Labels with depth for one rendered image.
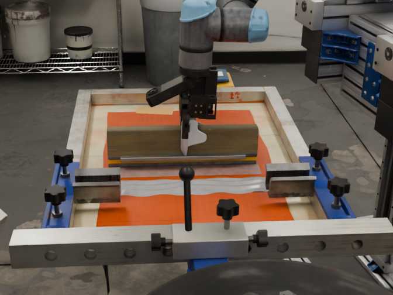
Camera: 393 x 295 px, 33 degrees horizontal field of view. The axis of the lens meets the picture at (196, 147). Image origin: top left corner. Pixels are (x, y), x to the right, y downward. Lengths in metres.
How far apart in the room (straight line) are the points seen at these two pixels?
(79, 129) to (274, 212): 0.57
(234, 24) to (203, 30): 0.07
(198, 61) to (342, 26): 0.79
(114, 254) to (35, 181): 2.40
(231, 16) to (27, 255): 0.66
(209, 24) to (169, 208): 0.40
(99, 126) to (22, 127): 2.41
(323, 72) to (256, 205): 0.83
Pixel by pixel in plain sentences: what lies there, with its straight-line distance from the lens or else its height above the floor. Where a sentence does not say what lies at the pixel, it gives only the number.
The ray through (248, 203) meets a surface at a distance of 1.44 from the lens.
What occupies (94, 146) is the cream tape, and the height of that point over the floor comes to 0.95.
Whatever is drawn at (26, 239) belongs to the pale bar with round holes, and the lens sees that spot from 1.19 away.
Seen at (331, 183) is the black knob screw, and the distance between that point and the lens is 1.33.
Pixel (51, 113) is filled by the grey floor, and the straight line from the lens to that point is 4.37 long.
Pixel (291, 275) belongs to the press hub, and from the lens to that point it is 0.64.
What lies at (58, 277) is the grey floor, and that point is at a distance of 2.83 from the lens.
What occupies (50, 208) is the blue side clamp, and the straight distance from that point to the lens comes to 1.33.
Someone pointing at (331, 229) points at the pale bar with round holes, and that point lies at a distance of 1.22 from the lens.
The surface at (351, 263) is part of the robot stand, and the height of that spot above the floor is 0.21.
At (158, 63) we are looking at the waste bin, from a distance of 4.66.
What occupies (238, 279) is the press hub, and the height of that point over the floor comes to 1.31.
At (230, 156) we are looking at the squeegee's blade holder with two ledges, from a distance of 1.56.
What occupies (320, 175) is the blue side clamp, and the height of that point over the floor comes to 1.00.
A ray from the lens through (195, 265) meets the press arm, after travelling 1.10.
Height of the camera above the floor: 1.69
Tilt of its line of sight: 26 degrees down
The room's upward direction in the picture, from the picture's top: 1 degrees clockwise
